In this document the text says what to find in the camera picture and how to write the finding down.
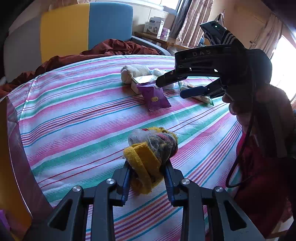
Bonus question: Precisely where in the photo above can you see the purple snack packet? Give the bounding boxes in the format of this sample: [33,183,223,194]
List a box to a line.
[137,83,171,111]

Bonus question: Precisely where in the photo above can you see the pink patterned curtain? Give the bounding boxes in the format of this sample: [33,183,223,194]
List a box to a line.
[170,0,214,48]

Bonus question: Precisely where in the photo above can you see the gold rectangular tray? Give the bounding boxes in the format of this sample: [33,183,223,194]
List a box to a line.
[1,97,53,240]

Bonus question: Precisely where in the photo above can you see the wooden sideboard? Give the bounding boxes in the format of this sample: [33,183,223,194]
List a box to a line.
[134,32,189,50]

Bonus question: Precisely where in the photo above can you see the white boxes on sideboard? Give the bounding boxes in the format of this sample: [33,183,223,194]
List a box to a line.
[144,17,170,38]

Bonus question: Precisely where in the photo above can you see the person right hand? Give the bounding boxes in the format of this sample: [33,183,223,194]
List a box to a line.
[222,84,295,137]

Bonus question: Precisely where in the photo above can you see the white plush toy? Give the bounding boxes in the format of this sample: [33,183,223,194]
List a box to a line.
[120,64,165,84]

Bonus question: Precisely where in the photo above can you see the grey yellow blue headboard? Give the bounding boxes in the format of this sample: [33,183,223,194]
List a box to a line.
[3,1,134,83]

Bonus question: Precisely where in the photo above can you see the small white open box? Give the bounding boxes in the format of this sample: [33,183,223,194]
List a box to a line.
[131,75,157,95]

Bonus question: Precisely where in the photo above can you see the striped pink green bedsheet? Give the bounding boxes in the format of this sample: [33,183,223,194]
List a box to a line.
[0,54,243,241]

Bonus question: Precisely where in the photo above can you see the dark red blanket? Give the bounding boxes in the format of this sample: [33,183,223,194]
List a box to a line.
[1,39,160,97]

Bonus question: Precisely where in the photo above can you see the yellow knitted sock bundle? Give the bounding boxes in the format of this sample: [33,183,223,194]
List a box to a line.
[123,126,178,194]

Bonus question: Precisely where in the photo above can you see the green cracker packet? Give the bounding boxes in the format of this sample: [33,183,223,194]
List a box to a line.
[178,81,214,105]

